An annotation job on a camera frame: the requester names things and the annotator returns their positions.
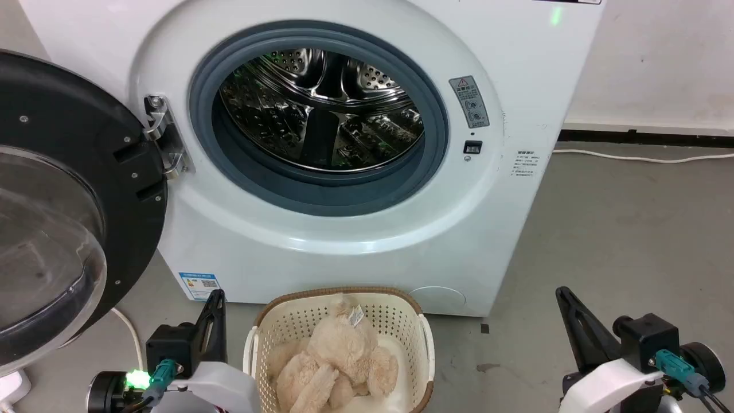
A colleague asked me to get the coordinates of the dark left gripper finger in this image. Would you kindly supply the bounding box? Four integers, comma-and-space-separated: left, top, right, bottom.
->
205, 290, 228, 364
194, 291, 218, 364

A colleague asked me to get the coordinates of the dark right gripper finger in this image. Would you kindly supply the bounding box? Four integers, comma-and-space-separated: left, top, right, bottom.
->
555, 287, 600, 375
562, 287, 622, 365

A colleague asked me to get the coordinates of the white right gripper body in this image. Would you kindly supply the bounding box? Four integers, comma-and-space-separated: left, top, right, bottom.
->
559, 357, 669, 413

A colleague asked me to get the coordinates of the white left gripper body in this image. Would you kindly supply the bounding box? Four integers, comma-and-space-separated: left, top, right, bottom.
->
150, 360, 262, 413

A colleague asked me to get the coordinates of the black round right gripper motor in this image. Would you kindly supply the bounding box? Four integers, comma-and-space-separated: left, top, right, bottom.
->
681, 342, 727, 398

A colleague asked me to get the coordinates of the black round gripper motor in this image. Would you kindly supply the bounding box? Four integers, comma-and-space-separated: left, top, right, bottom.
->
87, 371, 130, 413
681, 342, 727, 398

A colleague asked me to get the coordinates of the black round left gripper motor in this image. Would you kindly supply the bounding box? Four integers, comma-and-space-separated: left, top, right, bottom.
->
87, 371, 130, 413

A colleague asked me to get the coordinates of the white front-load washing machine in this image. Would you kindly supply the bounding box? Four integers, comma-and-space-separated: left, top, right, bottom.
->
19, 0, 607, 318

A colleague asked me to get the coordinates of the blue energy label sticker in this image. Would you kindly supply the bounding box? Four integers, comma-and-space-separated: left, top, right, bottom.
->
178, 272, 221, 302

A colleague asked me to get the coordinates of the beige plush toy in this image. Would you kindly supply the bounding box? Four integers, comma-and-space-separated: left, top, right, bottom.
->
266, 295, 400, 413

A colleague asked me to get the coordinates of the round filter cover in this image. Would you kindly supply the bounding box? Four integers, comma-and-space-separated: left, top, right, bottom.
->
408, 286, 467, 314

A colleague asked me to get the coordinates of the grey rubber door gasket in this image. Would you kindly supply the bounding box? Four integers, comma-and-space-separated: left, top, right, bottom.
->
189, 21, 450, 217

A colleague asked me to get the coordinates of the small text notice sticker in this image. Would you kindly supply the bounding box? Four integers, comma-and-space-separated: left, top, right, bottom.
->
510, 150, 543, 178

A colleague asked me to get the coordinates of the cream perforated laundry basket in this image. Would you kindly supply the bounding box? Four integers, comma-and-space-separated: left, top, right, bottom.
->
243, 286, 436, 413

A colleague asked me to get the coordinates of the white power strip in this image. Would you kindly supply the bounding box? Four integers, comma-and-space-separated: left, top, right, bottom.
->
0, 370, 33, 413

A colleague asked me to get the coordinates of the metal door hinge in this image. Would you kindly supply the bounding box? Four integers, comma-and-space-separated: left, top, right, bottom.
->
143, 95, 196, 180

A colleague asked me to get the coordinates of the black round washer door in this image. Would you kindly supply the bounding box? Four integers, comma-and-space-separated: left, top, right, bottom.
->
0, 49, 169, 377

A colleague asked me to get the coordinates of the stainless steel washer drum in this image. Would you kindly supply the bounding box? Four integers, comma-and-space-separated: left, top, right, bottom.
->
218, 48, 425, 172

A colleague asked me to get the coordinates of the grey warning sticker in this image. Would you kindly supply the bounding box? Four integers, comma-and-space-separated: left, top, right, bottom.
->
448, 75, 491, 129

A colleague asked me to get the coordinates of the teal-plug left gripper cable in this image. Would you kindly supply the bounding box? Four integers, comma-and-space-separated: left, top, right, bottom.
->
122, 359, 177, 413

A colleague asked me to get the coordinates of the teal-plug gripper cable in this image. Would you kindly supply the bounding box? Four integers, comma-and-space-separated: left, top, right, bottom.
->
122, 359, 177, 413
653, 349, 733, 413

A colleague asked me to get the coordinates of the short white floor cable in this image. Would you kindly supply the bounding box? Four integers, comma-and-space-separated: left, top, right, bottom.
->
111, 307, 145, 372

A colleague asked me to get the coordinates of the teal-plug right gripper cable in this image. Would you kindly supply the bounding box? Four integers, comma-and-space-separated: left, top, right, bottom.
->
653, 349, 733, 413

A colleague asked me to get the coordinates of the long white floor cable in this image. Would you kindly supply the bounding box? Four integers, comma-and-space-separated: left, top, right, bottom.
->
552, 149, 734, 165

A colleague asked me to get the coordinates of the black wall baseboard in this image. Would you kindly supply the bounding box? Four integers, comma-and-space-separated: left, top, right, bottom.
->
558, 129, 734, 149

